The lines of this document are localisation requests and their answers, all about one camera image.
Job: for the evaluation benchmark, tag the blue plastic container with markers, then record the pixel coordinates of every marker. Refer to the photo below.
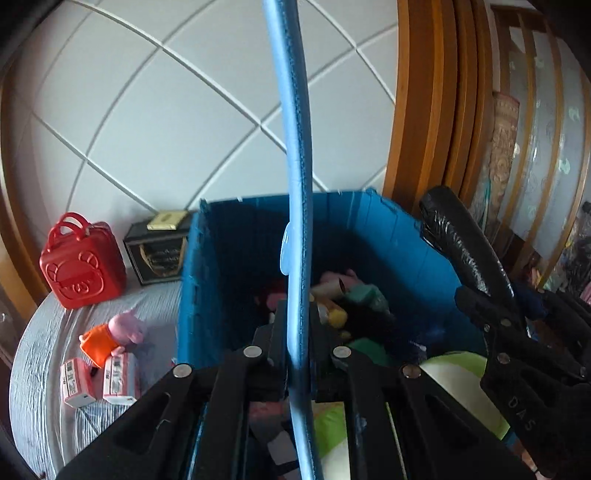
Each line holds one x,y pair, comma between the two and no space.
231,258

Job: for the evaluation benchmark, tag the red bear-face case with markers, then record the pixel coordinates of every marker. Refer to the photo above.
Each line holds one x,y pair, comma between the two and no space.
83,277

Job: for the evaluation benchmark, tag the black gift box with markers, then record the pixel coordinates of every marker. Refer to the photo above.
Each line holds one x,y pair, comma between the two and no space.
157,265

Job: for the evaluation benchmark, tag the bright green plush toy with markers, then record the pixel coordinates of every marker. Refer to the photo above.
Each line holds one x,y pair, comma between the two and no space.
461,392

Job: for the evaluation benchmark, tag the frosted glass door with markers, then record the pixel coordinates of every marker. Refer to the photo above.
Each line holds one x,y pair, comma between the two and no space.
549,138

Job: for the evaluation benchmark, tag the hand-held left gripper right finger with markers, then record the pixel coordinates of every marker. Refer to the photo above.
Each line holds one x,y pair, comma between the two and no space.
318,350

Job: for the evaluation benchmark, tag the pink plush toy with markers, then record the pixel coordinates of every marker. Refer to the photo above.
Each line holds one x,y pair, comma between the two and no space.
339,278

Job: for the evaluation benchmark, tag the pink white carton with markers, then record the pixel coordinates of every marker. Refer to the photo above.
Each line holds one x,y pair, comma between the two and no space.
76,385
121,378

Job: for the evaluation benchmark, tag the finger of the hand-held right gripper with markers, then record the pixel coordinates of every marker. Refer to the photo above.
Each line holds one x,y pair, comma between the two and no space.
568,323
489,309

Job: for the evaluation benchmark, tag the teal plush toy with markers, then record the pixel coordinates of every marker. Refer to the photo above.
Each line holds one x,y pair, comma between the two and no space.
369,297

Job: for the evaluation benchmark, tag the blue foam board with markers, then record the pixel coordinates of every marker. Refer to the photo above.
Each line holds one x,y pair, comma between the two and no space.
295,184

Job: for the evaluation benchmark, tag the curved wooden wall trim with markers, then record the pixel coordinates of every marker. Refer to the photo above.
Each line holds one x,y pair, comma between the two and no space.
18,258

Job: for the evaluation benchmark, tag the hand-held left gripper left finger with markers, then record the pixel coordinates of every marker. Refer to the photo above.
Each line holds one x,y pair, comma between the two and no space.
279,350

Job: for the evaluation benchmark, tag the rolled patterned carpet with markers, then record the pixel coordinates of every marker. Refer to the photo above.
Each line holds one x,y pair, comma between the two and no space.
501,152

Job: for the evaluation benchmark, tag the dark green plush toy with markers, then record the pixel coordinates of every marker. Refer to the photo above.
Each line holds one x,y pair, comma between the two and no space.
369,350

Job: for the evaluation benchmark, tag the wooden door frame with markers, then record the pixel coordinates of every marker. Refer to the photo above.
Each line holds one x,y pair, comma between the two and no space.
429,92

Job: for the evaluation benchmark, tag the small gold box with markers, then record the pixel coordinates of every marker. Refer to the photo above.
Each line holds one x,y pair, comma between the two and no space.
166,220

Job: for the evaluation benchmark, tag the pink pig plush orange dress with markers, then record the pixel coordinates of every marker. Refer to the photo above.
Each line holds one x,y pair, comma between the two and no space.
124,327

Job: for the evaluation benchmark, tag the yellow plush toy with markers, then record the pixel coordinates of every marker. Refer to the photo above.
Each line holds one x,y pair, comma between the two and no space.
336,317

